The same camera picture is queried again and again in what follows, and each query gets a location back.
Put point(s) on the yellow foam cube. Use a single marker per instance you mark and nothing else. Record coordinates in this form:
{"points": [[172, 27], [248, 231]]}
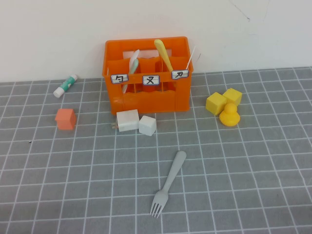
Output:
{"points": [[214, 103], [234, 95]]}

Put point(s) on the grey plastic fork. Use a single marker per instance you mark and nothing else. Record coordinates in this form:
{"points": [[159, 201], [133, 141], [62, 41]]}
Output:
{"points": [[170, 175]]}

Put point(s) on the grey grid table mat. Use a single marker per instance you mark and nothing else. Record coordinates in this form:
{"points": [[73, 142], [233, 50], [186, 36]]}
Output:
{"points": [[219, 170]]}

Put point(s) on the mint green plastic spoon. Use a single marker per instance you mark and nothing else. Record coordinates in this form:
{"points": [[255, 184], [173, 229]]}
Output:
{"points": [[134, 66]]}

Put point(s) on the white label reading knife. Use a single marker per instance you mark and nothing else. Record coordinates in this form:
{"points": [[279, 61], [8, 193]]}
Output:
{"points": [[180, 74]]}

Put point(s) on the orange plastic cutlery holder crate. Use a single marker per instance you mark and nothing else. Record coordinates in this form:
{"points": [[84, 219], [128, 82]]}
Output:
{"points": [[148, 102]]}

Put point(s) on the orange foam block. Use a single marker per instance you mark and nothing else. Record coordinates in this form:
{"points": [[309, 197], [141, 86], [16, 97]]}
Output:
{"points": [[65, 119]]}

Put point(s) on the yellow plastic cutlery piece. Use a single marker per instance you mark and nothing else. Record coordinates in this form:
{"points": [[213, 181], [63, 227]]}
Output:
{"points": [[162, 52]]}

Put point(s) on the yellow rubber duck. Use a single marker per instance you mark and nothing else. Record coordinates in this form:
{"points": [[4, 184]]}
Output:
{"points": [[229, 117]]}

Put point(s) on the white foam cube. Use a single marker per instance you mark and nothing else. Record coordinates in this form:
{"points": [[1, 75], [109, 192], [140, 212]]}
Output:
{"points": [[147, 125]]}

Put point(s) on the white label reading fork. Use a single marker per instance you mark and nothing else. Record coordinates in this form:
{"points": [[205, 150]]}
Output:
{"points": [[151, 80]]}

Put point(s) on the white label reading spoon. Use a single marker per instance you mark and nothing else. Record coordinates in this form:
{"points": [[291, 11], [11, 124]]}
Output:
{"points": [[119, 79]]}

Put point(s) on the white charger plug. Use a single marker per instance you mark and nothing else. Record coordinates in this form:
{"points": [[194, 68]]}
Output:
{"points": [[128, 120]]}

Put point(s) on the green and white glue stick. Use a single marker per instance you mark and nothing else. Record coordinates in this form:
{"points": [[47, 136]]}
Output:
{"points": [[65, 85]]}

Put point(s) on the thin white plastic knife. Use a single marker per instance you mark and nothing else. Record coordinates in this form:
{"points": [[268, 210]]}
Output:
{"points": [[191, 58]]}

